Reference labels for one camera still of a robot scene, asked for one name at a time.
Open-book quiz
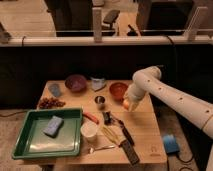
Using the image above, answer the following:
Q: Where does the small metal cup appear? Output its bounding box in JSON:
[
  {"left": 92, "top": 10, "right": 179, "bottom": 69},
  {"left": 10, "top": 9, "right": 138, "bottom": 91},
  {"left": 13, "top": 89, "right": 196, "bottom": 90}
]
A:
[{"left": 95, "top": 96, "right": 105, "bottom": 109}]

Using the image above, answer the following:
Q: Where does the blue sponge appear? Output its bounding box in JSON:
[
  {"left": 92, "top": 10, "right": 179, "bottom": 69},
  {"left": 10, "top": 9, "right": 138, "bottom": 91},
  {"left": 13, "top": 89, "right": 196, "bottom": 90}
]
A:
[{"left": 43, "top": 116, "right": 63, "bottom": 137}]

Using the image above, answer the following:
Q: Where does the metal spoon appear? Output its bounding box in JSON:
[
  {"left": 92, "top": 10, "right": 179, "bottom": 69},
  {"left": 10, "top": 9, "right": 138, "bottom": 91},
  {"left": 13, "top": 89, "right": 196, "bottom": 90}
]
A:
[{"left": 88, "top": 145, "right": 115, "bottom": 154}]

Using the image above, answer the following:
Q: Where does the bunch of dark grapes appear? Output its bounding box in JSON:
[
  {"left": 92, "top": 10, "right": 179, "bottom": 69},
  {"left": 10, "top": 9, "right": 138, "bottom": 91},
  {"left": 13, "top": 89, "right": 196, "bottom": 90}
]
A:
[{"left": 38, "top": 98, "right": 65, "bottom": 109}]

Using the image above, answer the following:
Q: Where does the blue round object on floor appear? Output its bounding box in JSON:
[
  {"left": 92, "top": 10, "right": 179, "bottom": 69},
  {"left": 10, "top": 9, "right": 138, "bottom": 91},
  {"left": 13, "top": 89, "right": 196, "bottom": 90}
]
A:
[{"left": 163, "top": 134, "right": 180, "bottom": 154}]

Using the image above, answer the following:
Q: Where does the orange apple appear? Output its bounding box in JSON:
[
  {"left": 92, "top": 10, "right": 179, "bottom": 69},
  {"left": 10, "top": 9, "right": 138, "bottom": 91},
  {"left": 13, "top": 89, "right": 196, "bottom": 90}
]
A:
[{"left": 122, "top": 99, "right": 130, "bottom": 110}]

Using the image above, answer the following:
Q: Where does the light blue cloth piece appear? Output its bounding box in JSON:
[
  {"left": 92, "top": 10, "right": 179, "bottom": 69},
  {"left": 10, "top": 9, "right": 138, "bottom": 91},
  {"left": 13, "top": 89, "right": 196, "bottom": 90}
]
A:
[{"left": 48, "top": 83, "right": 62, "bottom": 97}]

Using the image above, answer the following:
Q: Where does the purple bowl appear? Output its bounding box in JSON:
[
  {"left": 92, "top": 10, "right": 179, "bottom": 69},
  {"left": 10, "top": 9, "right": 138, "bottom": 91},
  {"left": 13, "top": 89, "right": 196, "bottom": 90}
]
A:
[{"left": 65, "top": 74, "right": 87, "bottom": 92}]

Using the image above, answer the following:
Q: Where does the black office chair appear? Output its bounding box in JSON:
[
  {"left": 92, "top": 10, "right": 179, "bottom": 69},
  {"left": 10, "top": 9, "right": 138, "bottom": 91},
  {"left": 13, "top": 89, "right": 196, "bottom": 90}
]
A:
[{"left": 102, "top": 10, "right": 120, "bottom": 36}]

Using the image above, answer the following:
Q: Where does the dark spatula tool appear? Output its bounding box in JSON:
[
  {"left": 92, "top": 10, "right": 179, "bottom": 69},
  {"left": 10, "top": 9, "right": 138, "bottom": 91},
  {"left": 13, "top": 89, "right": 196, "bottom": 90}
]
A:
[{"left": 120, "top": 140, "right": 140, "bottom": 165}]

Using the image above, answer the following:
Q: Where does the white railing bar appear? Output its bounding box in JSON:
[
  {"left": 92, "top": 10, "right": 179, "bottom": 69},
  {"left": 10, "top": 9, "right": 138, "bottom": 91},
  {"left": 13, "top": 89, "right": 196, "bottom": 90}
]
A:
[{"left": 0, "top": 35, "right": 213, "bottom": 47}]

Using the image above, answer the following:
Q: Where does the orange bowl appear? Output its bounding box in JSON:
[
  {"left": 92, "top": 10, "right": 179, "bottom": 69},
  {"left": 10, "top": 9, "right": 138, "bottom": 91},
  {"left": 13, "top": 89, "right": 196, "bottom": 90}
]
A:
[{"left": 109, "top": 82, "right": 128, "bottom": 101}]

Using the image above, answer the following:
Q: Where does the white paper cup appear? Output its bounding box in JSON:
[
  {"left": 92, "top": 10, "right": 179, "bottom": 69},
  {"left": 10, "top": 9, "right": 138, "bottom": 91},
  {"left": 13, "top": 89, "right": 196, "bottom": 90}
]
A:
[{"left": 80, "top": 121, "right": 98, "bottom": 142}]

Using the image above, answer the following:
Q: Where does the small black object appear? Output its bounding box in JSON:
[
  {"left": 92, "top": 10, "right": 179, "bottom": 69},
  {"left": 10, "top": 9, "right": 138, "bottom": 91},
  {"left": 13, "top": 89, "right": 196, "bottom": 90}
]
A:
[{"left": 102, "top": 112, "right": 111, "bottom": 125}]

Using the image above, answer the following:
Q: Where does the green plastic tray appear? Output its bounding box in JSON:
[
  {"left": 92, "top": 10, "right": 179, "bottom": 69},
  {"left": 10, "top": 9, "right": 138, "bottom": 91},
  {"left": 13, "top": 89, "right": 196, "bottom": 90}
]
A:
[{"left": 12, "top": 108, "right": 82, "bottom": 160}]

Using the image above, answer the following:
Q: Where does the black handled knife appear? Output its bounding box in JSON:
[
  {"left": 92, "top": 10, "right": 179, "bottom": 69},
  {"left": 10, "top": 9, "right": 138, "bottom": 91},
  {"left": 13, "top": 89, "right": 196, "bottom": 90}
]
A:
[{"left": 111, "top": 115, "right": 135, "bottom": 146}]

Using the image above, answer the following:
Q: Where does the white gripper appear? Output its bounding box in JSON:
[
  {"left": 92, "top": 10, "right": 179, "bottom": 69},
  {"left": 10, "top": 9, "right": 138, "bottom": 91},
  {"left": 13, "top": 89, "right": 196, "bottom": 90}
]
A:
[{"left": 124, "top": 83, "right": 145, "bottom": 112}]

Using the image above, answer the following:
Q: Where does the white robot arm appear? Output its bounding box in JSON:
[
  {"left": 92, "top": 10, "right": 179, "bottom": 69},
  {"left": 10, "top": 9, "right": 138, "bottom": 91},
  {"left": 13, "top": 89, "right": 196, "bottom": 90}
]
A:
[{"left": 123, "top": 66, "right": 213, "bottom": 139}]

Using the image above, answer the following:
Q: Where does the crumpled grey white cloth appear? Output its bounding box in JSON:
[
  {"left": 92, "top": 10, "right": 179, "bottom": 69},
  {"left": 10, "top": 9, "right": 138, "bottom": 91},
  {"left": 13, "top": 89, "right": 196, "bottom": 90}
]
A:
[{"left": 91, "top": 78, "right": 106, "bottom": 91}]

